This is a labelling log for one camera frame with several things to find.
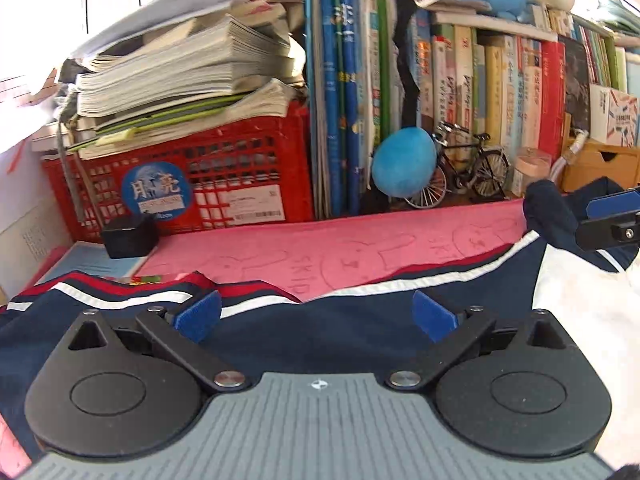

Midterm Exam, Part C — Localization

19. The black fabric strap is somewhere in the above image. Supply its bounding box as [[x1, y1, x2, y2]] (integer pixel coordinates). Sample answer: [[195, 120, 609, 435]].
[[392, 0, 422, 133]]

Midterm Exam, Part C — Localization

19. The stack of teal folders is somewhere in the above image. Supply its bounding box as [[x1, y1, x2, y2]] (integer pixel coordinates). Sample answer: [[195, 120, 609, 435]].
[[596, 0, 640, 36]]

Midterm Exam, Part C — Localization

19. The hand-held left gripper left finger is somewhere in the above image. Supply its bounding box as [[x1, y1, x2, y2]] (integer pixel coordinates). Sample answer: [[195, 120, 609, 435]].
[[65, 290, 251, 393]]

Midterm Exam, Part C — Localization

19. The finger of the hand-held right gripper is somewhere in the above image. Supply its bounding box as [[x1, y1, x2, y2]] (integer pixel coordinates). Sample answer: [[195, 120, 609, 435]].
[[575, 187, 640, 254]]

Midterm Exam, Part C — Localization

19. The red plastic crate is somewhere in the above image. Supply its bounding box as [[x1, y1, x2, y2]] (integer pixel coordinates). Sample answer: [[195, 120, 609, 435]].
[[40, 100, 316, 241]]

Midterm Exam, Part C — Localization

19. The row of green striped books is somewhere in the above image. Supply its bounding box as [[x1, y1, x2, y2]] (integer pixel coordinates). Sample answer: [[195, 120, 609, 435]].
[[572, 15, 640, 93]]

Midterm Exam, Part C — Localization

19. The row of tall colourful books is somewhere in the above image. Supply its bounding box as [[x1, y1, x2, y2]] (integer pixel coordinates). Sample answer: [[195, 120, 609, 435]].
[[304, 0, 568, 218]]

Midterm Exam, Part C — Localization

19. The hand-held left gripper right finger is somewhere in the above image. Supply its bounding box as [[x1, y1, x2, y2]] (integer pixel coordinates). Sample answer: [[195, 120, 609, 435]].
[[385, 290, 568, 391]]

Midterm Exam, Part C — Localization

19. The small pink jar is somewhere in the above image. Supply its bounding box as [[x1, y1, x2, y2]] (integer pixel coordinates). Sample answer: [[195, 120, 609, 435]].
[[512, 147, 552, 198]]

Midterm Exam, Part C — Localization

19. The wooden drawer organizer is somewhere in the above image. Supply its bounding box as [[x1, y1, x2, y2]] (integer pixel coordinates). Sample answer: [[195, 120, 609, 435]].
[[560, 137, 640, 193]]

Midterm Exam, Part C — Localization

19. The stack of papers and booklets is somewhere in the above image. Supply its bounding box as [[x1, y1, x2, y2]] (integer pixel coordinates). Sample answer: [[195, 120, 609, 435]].
[[32, 0, 306, 161]]

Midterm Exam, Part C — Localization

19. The small black box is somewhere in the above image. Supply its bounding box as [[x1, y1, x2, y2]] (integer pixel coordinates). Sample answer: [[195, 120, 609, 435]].
[[101, 216, 158, 260]]

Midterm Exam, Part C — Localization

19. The pink bunny print blanket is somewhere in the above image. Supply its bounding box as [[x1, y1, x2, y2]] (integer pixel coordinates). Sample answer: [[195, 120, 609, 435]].
[[0, 197, 531, 480]]

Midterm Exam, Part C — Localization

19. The light blue notebook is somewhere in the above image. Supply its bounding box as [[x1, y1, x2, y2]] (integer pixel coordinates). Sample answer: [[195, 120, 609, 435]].
[[32, 242, 151, 286]]

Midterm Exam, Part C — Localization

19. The white box with colourful print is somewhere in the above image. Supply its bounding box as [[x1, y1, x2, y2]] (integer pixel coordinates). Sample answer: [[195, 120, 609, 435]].
[[590, 85, 640, 148]]

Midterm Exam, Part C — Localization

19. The navy white jacket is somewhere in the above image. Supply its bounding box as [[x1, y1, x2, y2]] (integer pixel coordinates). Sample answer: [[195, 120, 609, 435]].
[[0, 177, 640, 480]]

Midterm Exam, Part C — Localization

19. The black miniature bicycle model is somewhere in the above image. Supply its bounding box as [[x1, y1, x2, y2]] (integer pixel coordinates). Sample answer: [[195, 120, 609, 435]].
[[402, 121, 511, 210]]

